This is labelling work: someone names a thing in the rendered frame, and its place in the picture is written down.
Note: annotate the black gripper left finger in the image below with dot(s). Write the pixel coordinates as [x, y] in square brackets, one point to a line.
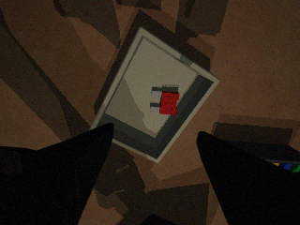
[52, 185]

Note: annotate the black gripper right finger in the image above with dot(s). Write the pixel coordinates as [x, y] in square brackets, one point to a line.
[250, 190]

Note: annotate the red blade fuse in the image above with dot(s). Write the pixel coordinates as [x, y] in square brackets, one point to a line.
[167, 103]

